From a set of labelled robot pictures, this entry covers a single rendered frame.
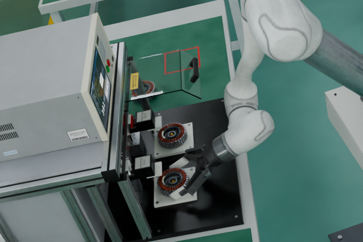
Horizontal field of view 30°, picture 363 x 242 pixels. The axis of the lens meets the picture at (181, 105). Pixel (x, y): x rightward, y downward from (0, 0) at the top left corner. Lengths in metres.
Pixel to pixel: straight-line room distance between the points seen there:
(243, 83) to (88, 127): 0.53
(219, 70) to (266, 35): 1.21
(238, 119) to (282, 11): 0.62
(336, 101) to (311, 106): 1.32
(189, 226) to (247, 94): 0.47
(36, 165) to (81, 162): 0.15
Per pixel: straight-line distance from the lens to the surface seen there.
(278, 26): 1.65
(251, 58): 1.99
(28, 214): 2.21
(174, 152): 2.50
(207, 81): 2.82
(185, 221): 2.27
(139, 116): 2.48
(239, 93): 2.25
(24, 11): 5.52
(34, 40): 2.34
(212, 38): 3.07
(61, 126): 2.10
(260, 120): 2.16
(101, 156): 2.08
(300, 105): 3.76
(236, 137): 2.19
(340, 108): 2.39
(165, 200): 2.34
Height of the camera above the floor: 2.44
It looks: 38 degrees down
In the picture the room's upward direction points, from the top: 18 degrees counter-clockwise
